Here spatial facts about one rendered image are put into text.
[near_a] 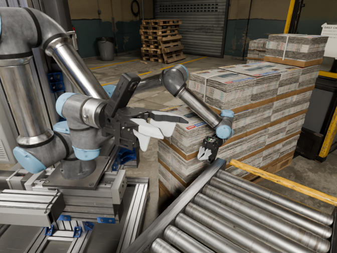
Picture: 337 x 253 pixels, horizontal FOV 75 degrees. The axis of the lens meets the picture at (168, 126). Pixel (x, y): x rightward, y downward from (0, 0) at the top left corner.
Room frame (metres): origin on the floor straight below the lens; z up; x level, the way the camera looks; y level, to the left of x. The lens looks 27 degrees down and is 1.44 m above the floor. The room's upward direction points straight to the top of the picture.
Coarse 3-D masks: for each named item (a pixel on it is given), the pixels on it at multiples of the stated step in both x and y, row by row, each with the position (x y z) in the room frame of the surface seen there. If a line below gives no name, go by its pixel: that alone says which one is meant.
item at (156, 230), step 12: (216, 168) 0.84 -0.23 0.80; (204, 180) 0.76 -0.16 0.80; (192, 192) 0.68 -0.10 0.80; (180, 204) 0.62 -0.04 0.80; (168, 216) 0.56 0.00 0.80; (156, 228) 0.51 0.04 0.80; (180, 228) 0.59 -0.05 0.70; (144, 240) 0.47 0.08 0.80; (132, 252) 0.43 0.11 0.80; (144, 252) 0.43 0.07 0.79
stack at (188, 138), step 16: (176, 112) 1.44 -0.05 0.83; (192, 112) 1.44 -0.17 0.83; (240, 112) 1.43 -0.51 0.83; (256, 112) 1.54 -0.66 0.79; (272, 112) 1.66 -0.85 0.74; (288, 112) 1.79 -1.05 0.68; (176, 128) 1.28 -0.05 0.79; (192, 128) 1.20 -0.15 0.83; (208, 128) 1.27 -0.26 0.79; (240, 128) 1.44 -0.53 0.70; (272, 128) 1.67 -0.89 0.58; (160, 144) 1.44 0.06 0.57; (176, 144) 1.27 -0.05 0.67; (192, 144) 1.19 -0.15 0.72; (240, 144) 1.45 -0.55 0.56; (256, 144) 1.57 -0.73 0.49; (176, 160) 1.27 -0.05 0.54; (192, 160) 1.20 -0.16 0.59; (256, 160) 1.60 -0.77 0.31; (272, 160) 1.75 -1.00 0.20; (160, 176) 1.47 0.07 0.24; (192, 176) 1.20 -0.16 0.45; (240, 176) 1.51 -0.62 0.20; (256, 176) 1.63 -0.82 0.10; (160, 192) 1.47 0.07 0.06; (176, 192) 1.27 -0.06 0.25
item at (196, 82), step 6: (198, 72) 1.64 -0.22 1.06; (204, 72) 1.65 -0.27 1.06; (210, 72) 1.65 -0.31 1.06; (216, 72) 1.66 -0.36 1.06; (222, 72) 1.66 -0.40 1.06; (228, 72) 1.66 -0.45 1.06; (192, 78) 1.62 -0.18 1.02; (198, 78) 1.57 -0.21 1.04; (192, 84) 1.62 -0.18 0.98; (198, 84) 1.56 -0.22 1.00; (192, 90) 1.61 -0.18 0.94; (198, 90) 1.56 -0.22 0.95; (198, 96) 1.54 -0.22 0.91
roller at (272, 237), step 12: (204, 204) 0.63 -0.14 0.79; (216, 204) 0.62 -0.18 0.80; (228, 216) 0.57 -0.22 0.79; (240, 216) 0.56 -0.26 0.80; (240, 228) 0.54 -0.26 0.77; (252, 228) 0.52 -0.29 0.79; (264, 228) 0.51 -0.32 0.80; (264, 240) 0.49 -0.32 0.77; (276, 240) 0.47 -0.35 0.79; (288, 240) 0.47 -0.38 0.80; (288, 252) 0.44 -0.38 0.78; (300, 252) 0.43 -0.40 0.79; (312, 252) 0.43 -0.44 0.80
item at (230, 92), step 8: (216, 80) 1.42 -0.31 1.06; (224, 80) 1.42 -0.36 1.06; (232, 80) 1.42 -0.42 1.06; (240, 80) 1.43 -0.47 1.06; (248, 80) 1.45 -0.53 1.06; (216, 88) 1.41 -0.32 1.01; (224, 88) 1.36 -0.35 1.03; (232, 88) 1.37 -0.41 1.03; (240, 88) 1.41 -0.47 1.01; (248, 88) 1.46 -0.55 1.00; (208, 96) 1.46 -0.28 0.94; (216, 96) 1.40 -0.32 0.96; (224, 96) 1.34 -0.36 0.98; (232, 96) 1.38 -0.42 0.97; (240, 96) 1.43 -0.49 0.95; (248, 96) 1.47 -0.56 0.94; (208, 104) 1.46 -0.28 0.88; (216, 104) 1.39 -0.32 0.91; (224, 104) 1.35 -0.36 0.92; (232, 104) 1.39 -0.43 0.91; (240, 104) 1.43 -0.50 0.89
